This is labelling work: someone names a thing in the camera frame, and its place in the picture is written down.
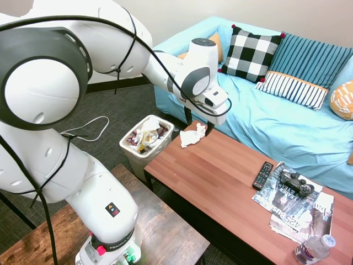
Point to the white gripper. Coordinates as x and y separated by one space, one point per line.
218 116

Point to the white tissue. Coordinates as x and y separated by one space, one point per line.
190 136

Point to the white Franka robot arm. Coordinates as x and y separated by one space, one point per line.
41 82

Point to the crumpled white paper trash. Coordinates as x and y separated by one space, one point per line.
149 125

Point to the white lined trash bin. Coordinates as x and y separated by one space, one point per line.
154 154

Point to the dark brown snack wrapper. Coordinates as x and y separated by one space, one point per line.
162 131

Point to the reddish wood coffee table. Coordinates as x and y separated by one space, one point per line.
220 171

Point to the yellow crumpled wrapper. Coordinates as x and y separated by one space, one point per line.
143 145

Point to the sofa with light blue cover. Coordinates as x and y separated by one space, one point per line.
262 116

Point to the plain orange pillow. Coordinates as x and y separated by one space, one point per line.
218 47

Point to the black remote control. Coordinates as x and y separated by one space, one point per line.
262 175

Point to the black white checkered pillow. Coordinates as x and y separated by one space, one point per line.
248 55

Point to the black zip tie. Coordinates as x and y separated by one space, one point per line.
119 72
69 137

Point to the navy white striped pillow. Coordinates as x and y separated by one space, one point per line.
292 88

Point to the rustic wood robot table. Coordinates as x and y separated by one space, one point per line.
165 229

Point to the black game controller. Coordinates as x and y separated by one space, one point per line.
295 183

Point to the teal striped pillow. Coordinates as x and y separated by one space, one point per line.
309 60

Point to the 425 Business magazine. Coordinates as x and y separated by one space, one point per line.
284 218

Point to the orange white patterned round pillow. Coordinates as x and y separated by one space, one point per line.
344 100

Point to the small brown wooden piece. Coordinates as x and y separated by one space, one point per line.
350 156

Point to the magazine with white cover edge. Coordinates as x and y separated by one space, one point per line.
326 212

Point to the clear plastic water bottle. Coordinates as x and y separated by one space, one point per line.
311 249

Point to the black metal stand leg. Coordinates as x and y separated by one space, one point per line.
19 212

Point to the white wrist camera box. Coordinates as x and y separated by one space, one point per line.
215 96

